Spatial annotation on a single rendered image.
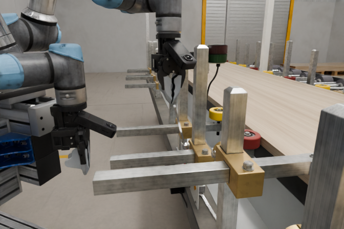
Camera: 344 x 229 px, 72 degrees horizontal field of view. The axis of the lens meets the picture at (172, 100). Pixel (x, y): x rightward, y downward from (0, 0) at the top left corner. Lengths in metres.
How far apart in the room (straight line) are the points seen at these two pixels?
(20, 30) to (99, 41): 7.49
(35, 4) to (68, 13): 7.61
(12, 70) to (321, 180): 0.56
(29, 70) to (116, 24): 7.79
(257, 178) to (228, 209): 0.14
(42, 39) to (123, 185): 0.69
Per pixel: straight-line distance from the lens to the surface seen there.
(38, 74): 0.60
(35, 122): 0.82
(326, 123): 0.26
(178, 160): 0.72
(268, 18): 2.29
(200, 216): 0.76
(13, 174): 0.97
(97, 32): 8.40
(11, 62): 0.60
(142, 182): 0.45
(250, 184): 0.46
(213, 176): 0.47
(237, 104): 0.47
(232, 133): 0.48
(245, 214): 0.92
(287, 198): 0.76
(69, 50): 0.62
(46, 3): 0.98
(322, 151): 0.27
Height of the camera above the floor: 1.20
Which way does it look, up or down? 15 degrees down
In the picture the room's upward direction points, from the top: straight up
